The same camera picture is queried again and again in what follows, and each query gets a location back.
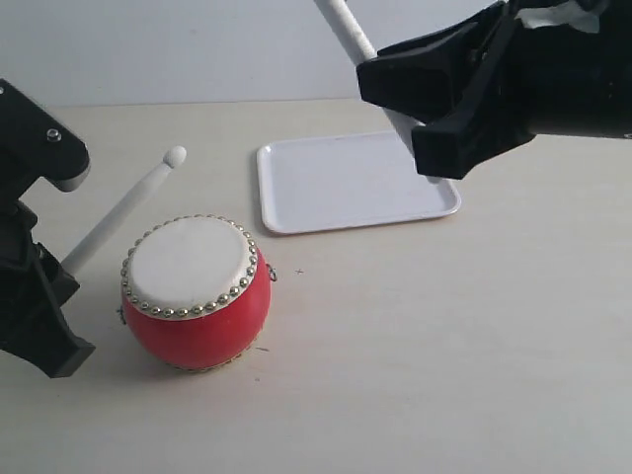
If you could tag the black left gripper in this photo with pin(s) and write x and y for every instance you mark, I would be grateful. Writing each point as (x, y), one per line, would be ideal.
(33, 326)

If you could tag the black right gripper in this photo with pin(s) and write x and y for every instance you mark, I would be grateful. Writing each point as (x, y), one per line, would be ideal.
(520, 68)

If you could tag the white drumstick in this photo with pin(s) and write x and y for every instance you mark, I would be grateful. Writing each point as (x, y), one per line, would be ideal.
(110, 224)
(359, 49)

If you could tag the red small drum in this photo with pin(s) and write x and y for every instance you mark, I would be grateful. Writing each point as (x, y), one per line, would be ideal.
(196, 291)

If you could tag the white rectangular tray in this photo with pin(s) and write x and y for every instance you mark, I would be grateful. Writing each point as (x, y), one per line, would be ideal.
(349, 181)

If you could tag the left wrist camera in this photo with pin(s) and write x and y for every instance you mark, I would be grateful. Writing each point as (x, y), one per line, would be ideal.
(34, 145)

